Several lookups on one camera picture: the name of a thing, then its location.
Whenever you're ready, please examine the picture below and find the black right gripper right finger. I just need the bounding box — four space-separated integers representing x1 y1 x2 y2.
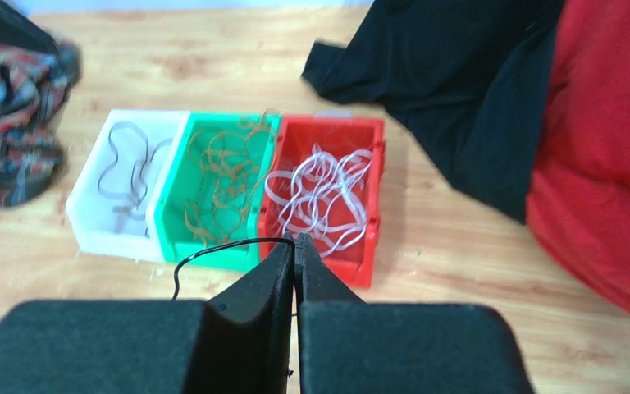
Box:
294 235 533 393

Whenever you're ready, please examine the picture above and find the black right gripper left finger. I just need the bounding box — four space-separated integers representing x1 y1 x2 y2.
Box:
0 236 295 393

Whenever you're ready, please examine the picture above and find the black cable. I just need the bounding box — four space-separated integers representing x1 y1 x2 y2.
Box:
95 120 175 239
171 236 297 303

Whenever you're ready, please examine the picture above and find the white cable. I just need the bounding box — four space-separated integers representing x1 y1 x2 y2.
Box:
262 144 376 259

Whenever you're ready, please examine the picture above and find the orange cable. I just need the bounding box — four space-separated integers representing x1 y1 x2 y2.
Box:
183 108 278 245

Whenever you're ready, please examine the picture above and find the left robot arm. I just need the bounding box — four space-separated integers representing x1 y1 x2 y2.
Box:
0 1 58 54

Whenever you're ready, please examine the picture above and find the green plastic bin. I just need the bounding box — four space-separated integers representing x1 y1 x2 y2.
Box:
154 112 281 272

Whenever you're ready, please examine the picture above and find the red plastic bin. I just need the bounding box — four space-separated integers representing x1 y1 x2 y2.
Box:
257 115 386 288

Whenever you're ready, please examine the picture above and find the white translucent plastic bin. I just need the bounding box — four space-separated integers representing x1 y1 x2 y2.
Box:
66 109 190 263

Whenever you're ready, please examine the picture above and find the red t-shirt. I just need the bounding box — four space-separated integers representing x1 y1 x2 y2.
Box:
527 1 630 313

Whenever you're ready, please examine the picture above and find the black t-shirt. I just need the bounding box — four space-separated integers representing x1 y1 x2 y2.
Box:
302 1 563 222

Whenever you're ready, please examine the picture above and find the plaid flannel shirt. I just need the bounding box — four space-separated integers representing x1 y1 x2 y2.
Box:
0 40 81 208

